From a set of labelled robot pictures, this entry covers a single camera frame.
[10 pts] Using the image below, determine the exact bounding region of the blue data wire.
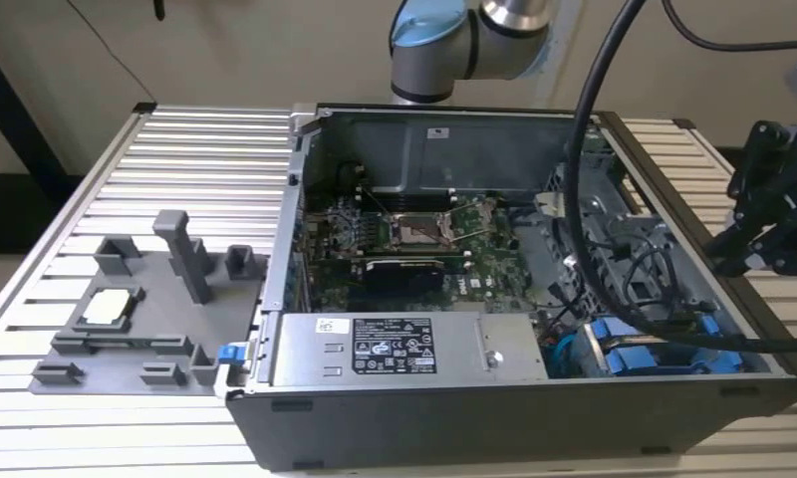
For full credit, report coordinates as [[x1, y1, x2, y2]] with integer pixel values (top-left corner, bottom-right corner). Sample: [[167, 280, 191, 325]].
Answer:
[[543, 333, 578, 377]]

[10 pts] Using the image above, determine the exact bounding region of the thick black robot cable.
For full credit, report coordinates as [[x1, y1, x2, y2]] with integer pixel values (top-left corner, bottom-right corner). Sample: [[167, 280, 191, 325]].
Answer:
[[563, 0, 797, 354]]

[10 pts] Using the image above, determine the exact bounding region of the silver CPU chip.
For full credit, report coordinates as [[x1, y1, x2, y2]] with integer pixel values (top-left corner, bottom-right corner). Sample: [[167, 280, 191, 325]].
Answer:
[[82, 288, 138, 326]]

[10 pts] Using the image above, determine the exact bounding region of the metal socket cover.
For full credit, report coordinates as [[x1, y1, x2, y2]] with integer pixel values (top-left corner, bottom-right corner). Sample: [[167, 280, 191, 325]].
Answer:
[[446, 196, 506, 236]]

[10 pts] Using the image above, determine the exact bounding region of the metal disk bay cage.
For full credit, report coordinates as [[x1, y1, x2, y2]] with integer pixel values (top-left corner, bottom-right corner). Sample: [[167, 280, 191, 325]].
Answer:
[[541, 159, 725, 326]]

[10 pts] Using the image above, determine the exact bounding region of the thin wire locking lever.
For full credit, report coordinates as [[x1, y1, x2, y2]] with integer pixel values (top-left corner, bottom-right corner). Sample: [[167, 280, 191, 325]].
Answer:
[[359, 184, 394, 219]]

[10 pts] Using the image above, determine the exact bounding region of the black furniture frame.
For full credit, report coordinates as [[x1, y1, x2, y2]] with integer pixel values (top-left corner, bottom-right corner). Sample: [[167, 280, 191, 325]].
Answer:
[[0, 27, 86, 255]]

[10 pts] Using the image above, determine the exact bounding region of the green motherboard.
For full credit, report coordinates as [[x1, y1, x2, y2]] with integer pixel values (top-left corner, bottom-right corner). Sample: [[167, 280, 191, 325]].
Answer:
[[303, 196, 554, 313]]

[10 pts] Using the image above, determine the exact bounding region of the silver power supply unit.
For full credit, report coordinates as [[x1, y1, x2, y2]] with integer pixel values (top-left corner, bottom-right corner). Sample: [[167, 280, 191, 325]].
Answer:
[[263, 312, 550, 387]]

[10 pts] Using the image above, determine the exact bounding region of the silver metal bracket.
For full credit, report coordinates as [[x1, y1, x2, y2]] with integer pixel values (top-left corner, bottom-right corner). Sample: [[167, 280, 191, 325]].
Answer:
[[534, 191, 573, 221]]

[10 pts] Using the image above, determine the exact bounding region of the gray plastic parts rack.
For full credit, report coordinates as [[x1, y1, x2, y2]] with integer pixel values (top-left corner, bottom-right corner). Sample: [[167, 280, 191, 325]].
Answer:
[[30, 208, 270, 397]]

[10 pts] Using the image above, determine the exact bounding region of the black graphics card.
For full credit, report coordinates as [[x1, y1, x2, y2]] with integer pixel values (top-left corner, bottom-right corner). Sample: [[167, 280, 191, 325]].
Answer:
[[357, 255, 470, 303]]

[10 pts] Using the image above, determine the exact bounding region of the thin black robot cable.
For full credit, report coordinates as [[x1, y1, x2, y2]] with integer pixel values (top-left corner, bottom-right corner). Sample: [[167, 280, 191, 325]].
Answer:
[[659, 0, 797, 52]]

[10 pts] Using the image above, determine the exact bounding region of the CPU socket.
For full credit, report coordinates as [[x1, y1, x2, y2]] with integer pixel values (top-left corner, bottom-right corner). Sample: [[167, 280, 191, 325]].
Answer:
[[382, 211, 461, 250]]

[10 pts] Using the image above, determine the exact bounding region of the gray metal drive housing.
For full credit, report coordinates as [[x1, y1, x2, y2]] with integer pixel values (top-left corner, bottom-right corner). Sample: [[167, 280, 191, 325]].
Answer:
[[350, 117, 577, 195]]

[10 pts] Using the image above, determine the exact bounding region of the thin black wall cable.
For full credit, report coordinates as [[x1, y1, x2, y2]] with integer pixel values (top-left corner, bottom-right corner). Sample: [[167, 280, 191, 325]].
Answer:
[[63, 0, 159, 105]]

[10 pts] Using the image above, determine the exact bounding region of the black open PC case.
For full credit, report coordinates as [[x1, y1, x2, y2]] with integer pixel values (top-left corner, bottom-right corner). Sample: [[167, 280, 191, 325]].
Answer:
[[223, 102, 797, 472]]

